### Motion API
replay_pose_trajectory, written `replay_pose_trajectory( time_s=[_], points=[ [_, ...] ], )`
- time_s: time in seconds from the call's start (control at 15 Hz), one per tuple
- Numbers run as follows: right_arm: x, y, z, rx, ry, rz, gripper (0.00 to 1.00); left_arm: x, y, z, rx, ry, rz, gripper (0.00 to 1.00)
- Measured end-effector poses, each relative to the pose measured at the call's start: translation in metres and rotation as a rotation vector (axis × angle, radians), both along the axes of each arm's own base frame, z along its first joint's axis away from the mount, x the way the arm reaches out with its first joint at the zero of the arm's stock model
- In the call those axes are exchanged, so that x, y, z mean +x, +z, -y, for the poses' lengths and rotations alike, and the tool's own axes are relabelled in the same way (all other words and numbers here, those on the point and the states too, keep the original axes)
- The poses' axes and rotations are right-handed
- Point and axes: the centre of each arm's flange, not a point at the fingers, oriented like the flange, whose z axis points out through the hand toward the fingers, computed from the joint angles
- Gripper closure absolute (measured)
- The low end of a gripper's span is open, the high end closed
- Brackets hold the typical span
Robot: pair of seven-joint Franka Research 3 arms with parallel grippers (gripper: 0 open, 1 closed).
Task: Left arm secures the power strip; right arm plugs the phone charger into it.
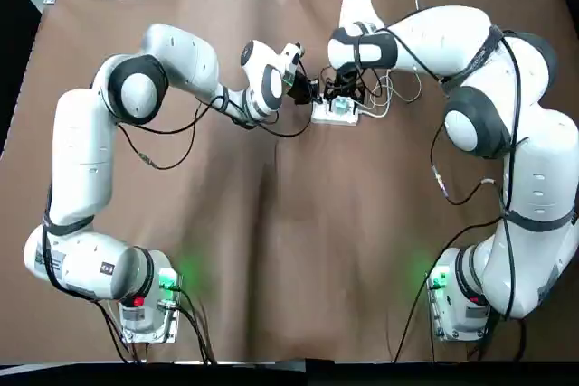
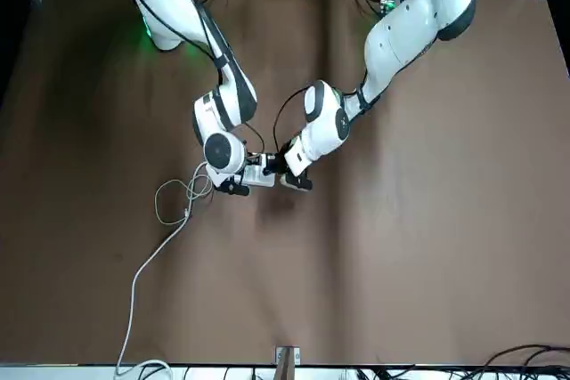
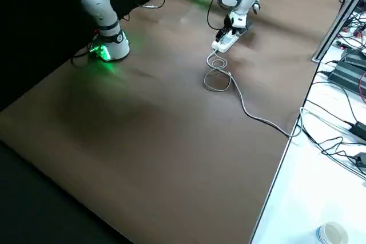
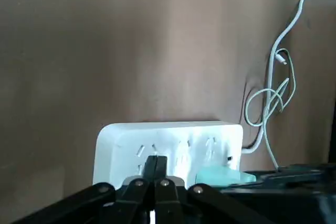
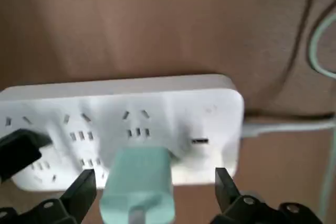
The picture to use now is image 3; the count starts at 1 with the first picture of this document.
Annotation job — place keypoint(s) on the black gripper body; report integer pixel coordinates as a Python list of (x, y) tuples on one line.
[(247, 28)]

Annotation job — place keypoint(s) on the teal phone charger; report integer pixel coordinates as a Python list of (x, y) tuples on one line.
[(222, 36)]

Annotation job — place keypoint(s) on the white power strip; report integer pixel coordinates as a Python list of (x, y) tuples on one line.
[(228, 42)]

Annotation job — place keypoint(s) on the large black power supply box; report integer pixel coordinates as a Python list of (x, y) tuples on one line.
[(346, 76)]

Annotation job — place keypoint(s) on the small black power supply box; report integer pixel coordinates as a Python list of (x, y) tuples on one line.
[(354, 58)]

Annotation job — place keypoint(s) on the small black power adapter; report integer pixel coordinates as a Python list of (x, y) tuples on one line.
[(361, 159)]

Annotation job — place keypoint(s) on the white paper cup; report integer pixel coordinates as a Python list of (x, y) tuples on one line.
[(331, 234)]

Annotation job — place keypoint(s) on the aluminium frame post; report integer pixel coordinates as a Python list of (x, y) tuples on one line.
[(328, 41)]

